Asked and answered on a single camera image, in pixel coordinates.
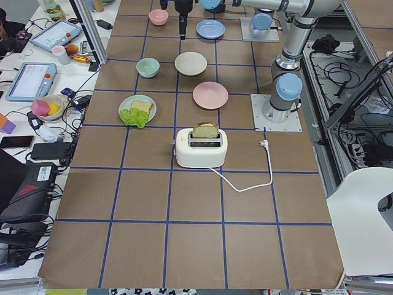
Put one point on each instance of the cream white plate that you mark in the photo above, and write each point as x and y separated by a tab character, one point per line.
190	63

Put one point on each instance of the orange screwdriver handle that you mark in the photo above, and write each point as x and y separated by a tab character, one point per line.
80	59

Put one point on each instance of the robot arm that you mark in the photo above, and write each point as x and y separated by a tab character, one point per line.
262	22
287	86

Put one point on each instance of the pink plate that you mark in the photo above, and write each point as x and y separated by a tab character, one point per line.
210	95

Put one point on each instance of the white chair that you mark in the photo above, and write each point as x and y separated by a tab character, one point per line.
364	238

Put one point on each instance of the black power adapter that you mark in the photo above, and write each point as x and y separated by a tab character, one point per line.
104	24

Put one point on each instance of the aluminium frame post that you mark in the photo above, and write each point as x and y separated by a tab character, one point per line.
84	16

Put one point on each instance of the smartphone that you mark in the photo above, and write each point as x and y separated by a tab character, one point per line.
17	142

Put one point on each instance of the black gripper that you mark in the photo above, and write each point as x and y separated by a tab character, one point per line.
183	6

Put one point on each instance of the near teach pendant tablet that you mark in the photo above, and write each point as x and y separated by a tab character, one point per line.
33	81

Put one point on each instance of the beige bowl with toys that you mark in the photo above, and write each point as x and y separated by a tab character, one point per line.
49	108

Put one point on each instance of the pink cup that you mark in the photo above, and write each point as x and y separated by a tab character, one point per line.
60	54

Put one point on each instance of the green lettuce leaf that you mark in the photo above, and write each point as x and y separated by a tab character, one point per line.
134	117

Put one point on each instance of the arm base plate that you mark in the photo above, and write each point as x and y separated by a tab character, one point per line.
268	35
267	118

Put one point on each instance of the bread slice on plate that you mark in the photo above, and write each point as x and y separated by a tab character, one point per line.
142	106

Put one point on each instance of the mint green bowl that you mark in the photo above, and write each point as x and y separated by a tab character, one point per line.
148	67

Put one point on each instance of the blue plate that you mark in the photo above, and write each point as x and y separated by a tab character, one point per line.
210	29

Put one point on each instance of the far teach pendant tablet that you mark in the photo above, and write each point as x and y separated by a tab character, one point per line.
59	33

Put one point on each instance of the white toaster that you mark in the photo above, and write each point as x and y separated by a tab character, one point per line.
200	152

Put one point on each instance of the teach pendant tablet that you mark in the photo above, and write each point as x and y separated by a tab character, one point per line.
33	81
59	33

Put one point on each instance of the dark blue pot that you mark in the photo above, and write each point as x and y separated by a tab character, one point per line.
218	9

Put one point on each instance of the pink bowl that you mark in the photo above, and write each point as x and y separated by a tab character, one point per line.
158	17

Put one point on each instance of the mint green plate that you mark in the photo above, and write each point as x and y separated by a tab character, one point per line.
126	104

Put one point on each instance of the bread slice in toaster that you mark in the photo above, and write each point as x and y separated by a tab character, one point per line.
205	130

